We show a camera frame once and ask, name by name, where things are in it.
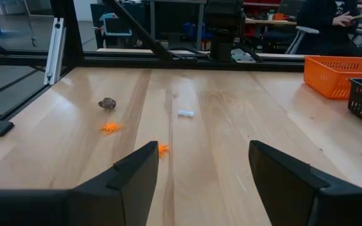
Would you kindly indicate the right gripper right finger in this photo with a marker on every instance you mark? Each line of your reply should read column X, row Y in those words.
column 310, row 204

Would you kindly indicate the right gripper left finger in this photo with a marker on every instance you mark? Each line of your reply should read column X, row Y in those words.
column 74, row 207

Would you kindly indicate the orange plastic spider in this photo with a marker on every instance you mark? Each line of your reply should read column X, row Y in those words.
column 163, row 149
column 110, row 127

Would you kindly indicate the white plastic bone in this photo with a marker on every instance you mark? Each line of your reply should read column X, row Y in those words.
column 185, row 113

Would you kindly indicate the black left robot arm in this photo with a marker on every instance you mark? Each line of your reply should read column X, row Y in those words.
column 222, row 31

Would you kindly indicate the translucent smoky plastic skull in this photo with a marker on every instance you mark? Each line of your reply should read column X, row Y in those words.
column 107, row 103

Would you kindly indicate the orange plastic basket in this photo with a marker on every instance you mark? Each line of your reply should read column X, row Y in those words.
column 341, row 75

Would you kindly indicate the silver aluminium profile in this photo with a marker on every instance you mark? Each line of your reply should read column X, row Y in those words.
column 55, row 47

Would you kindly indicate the grey office chair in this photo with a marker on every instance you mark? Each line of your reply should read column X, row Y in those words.
column 303, row 31

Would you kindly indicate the person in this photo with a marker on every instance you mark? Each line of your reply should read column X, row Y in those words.
column 319, row 25

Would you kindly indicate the wooden background table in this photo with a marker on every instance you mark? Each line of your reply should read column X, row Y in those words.
column 270, row 21

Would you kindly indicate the teal framed device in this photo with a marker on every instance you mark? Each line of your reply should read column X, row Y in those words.
column 115, row 25

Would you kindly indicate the person's hand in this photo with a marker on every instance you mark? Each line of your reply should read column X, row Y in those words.
column 342, row 19

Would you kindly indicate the grey metal table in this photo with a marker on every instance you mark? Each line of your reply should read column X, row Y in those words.
column 200, row 25

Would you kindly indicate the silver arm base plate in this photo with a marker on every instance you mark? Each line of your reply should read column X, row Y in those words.
column 243, row 57

